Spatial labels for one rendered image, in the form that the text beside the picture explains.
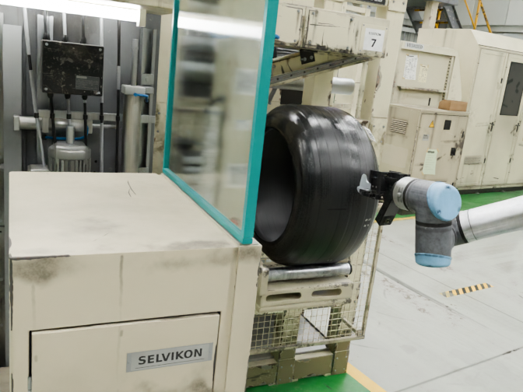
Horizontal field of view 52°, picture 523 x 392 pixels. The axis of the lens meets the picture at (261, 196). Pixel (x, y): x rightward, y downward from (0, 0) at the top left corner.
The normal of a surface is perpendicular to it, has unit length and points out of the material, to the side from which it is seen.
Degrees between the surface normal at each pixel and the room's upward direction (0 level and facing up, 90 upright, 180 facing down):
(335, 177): 70
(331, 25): 90
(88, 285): 90
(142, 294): 90
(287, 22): 90
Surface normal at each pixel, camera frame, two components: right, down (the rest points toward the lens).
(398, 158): -0.83, 0.04
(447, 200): 0.41, 0.06
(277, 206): 0.40, -0.29
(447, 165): 0.54, 0.26
